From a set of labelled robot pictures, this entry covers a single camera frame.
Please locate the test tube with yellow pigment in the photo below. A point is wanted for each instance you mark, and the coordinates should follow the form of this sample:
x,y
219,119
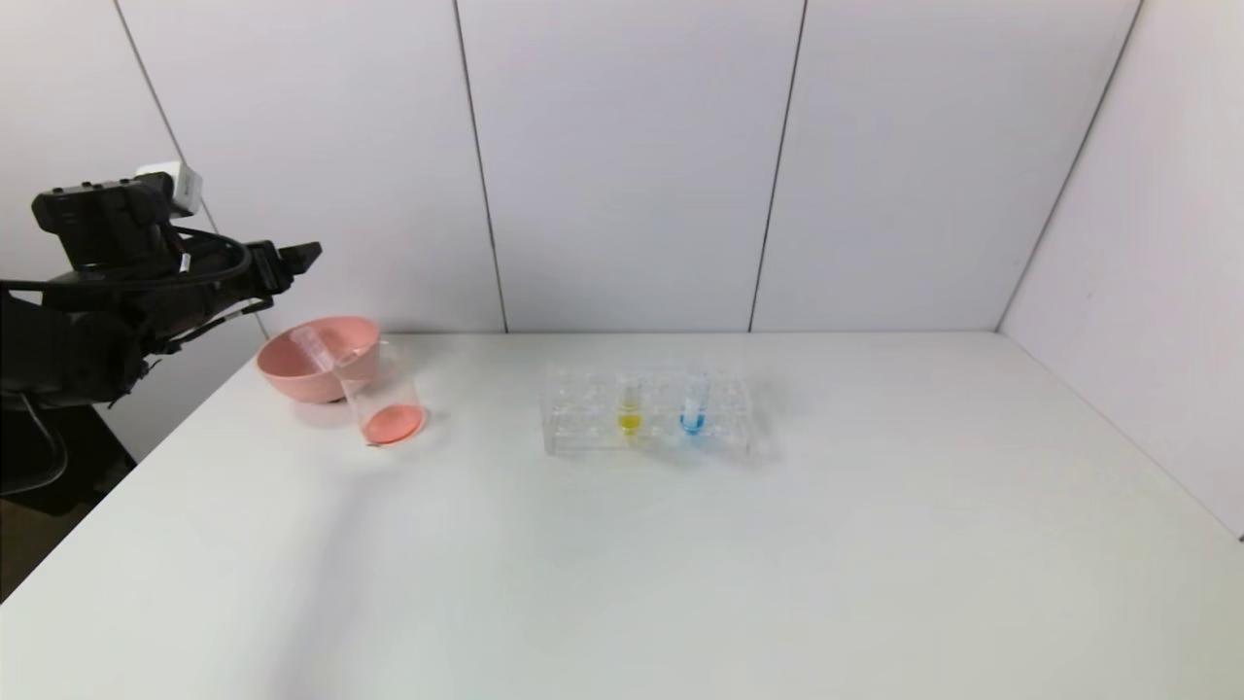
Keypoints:
x,y
630,420

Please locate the test tube with blue pigment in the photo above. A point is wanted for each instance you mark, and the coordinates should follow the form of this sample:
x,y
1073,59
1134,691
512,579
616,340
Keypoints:
x,y
692,420

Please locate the clear glass beaker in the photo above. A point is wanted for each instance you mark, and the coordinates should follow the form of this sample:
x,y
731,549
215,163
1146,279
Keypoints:
x,y
389,418

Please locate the test tube with red pigment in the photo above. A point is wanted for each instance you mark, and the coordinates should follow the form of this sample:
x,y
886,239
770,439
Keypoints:
x,y
313,348

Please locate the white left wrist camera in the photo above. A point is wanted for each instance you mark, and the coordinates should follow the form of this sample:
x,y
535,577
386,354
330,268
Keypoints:
x,y
183,190

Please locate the pink plastic bowl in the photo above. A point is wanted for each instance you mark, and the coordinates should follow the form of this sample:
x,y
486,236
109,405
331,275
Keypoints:
x,y
292,374

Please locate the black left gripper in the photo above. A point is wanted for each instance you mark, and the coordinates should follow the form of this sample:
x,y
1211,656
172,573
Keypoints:
x,y
264,265

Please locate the clear acrylic tube rack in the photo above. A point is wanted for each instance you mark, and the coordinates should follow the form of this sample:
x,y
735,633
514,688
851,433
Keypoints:
x,y
583,418

